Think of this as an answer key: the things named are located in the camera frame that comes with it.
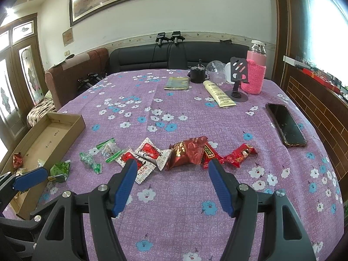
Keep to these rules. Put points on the small wall plaque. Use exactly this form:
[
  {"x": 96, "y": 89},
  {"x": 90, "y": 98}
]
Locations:
[{"x": 68, "y": 38}]

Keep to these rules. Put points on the brown armchair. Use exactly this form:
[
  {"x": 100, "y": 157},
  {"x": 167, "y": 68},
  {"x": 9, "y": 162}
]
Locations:
[{"x": 68, "y": 87}]

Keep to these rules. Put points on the green twisted candy packet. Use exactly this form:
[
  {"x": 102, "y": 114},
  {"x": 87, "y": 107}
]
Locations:
[{"x": 91, "y": 162}]

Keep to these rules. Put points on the large dark red snack packet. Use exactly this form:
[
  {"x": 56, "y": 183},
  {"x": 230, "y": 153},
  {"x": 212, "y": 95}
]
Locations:
[{"x": 185, "y": 153}]

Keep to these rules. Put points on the red snack packet yellow label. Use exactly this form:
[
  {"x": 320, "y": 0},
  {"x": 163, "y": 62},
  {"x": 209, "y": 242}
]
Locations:
[{"x": 211, "y": 152}]

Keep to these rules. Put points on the green leaf print snack packet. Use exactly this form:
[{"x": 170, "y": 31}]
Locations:
[{"x": 60, "y": 170}]

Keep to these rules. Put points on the black folded stand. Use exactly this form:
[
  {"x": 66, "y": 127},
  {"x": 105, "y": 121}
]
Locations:
[{"x": 91, "y": 80}]

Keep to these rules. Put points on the long red box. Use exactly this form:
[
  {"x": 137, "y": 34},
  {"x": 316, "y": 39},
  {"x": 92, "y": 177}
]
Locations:
[{"x": 320, "y": 80}]

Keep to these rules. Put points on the small red snack packet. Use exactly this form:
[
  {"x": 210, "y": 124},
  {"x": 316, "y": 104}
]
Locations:
[{"x": 18, "y": 160}]

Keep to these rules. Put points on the purple floral tablecloth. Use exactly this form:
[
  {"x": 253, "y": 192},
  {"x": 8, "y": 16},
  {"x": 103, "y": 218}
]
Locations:
[{"x": 176, "y": 108}]

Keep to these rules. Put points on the shallow cardboard box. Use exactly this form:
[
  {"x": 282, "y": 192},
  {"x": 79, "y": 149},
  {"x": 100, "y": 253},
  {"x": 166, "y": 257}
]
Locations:
[{"x": 46, "y": 138}]

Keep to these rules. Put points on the red white snack packet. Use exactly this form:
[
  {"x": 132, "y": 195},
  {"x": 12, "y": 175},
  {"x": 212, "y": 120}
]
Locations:
[
  {"x": 127, "y": 158},
  {"x": 152, "y": 152}
]

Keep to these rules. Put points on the cream yellow tube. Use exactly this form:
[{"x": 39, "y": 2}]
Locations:
[{"x": 219, "y": 93}]

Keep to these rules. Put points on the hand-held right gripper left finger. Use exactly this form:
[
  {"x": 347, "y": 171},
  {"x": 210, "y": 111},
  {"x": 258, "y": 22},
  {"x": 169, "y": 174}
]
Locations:
[{"x": 123, "y": 193}]

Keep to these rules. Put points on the brick pattern wooden cabinet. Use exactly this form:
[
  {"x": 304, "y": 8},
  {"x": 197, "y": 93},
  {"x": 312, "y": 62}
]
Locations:
[{"x": 315, "y": 106}]

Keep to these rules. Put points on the pink bottle with knitted sleeve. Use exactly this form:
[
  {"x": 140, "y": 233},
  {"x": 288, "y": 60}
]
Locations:
[{"x": 255, "y": 73}]

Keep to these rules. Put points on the black clip device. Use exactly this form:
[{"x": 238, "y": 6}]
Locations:
[
  {"x": 161, "y": 38},
  {"x": 177, "y": 36}
]

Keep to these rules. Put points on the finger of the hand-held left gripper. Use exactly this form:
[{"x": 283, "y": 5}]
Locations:
[
  {"x": 24, "y": 227},
  {"x": 30, "y": 179}
]

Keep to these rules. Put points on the black leather sofa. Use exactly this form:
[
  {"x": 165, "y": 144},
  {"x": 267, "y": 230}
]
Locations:
[{"x": 146, "y": 57}]

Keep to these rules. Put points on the dark grey phone stand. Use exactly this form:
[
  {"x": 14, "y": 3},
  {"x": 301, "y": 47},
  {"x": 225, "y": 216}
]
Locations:
[{"x": 239, "y": 72}]

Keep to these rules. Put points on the black mug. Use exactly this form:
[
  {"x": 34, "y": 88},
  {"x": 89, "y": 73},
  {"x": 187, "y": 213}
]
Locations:
[{"x": 197, "y": 74}]

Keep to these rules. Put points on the black smartphone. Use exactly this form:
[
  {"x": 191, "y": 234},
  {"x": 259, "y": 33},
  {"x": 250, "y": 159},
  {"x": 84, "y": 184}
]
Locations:
[{"x": 286, "y": 125}]

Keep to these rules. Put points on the clear plastic cup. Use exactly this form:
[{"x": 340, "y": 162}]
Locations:
[{"x": 216, "y": 70}]

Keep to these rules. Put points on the wooden glass panel door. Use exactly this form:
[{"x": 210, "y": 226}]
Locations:
[{"x": 21, "y": 76}]

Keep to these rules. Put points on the clear green striped snack packet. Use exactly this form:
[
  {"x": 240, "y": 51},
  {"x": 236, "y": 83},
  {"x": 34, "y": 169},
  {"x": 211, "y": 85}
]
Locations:
[{"x": 111, "y": 150}]

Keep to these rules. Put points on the flat olive green pouch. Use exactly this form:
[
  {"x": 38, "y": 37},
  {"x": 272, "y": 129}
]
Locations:
[{"x": 177, "y": 83}]

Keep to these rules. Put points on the red doll print snack packet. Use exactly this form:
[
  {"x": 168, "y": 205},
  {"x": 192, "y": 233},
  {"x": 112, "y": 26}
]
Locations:
[{"x": 240, "y": 155}]

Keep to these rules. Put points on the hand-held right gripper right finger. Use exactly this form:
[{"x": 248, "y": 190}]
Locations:
[{"x": 221, "y": 190}]

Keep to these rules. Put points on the patterned seat blanket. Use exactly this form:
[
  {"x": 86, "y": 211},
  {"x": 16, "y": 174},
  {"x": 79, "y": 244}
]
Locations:
[{"x": 40, "y": 108}]

